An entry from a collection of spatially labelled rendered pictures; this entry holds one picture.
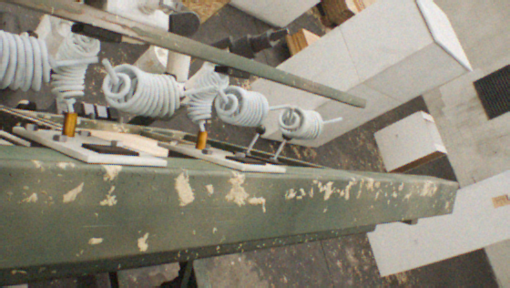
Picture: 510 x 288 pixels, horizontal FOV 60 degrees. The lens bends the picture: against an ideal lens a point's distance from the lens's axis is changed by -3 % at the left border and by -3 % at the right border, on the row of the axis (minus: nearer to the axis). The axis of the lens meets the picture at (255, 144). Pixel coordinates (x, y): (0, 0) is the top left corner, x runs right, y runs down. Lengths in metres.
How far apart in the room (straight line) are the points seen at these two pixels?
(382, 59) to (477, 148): 5.93
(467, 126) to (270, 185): 8.92
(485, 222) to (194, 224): 4.34
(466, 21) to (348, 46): 6.37
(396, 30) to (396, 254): 2.43
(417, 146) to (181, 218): 5.82
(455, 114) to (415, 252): 5.03
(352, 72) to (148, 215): 3.34
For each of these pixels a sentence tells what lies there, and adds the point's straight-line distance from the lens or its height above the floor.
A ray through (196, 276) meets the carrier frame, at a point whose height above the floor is 0.79.
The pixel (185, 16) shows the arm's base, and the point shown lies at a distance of 1.77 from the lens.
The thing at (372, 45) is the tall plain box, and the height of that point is 1.29.
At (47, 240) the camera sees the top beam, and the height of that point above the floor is 1.89.
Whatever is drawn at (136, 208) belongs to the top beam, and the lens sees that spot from 0.50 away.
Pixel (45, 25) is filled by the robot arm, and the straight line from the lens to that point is 1.56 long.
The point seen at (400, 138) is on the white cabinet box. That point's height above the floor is 0.33.
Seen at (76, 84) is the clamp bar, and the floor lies 1.85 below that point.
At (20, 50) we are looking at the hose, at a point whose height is 1.88.
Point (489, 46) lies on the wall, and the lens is 9.76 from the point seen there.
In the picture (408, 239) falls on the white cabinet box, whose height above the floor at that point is 0.43.
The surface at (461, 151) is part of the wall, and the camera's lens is 9.48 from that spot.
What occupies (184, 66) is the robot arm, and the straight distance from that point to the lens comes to 1.83.
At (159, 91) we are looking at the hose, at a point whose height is 1.87.
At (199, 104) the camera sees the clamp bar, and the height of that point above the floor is 1.85.
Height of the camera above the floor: 2.29
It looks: 34 degrees down
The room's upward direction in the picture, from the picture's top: 61 degrees clockwise
